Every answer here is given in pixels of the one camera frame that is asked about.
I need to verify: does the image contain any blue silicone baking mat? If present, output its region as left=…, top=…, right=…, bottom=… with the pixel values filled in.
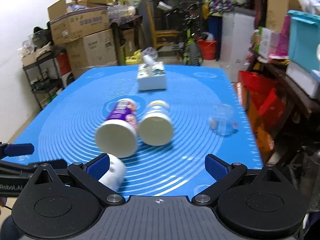
left=9, top=66, right=263, bottom=198

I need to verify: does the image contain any white tissue box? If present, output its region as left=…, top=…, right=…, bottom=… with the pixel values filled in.
left=137, top=55, right=167, bottom=91

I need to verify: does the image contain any white cabinet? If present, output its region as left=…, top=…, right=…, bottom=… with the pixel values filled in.
left=219, top=12, right=255, bottom=82

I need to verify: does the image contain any large cardboard box lower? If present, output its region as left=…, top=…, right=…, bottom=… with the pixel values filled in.
left=65, top=29, right=118, bottom=79

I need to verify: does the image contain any red bag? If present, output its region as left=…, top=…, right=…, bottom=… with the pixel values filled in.
left=239, top=71, right=286, bottom=132

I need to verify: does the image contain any teal plastic storage box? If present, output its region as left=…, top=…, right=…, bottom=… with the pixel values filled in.
left=287, top=10, right=319, bottom=73

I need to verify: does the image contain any black metal shelf rack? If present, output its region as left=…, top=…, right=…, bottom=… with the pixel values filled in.
left=22, top=51, right=65, bottom=110

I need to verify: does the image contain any yellow wooden chair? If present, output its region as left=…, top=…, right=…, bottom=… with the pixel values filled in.
left=145, top=2, right=179, bottom=50

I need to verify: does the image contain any open cardboard box top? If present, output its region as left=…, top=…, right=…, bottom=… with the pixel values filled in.
left=48, top=0, right=110, bottom=45

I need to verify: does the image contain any red plastic bucket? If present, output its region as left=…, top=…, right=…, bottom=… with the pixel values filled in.
left=197, top=38, right=217, bottom=60

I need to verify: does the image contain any yellow toy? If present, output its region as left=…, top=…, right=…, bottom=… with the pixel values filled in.
left=125, top=49, right=143, bottom=66

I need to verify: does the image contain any clear plastic cup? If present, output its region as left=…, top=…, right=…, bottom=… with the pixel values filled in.
left=209, top=103, right=238, bottom=137

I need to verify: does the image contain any white yellow paper cup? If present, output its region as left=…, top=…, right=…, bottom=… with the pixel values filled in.
left=138, top=100, right=174, bottom=146

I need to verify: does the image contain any purple paper cup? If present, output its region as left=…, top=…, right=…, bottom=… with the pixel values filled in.
left=95, top=98, right=138, bottom=158

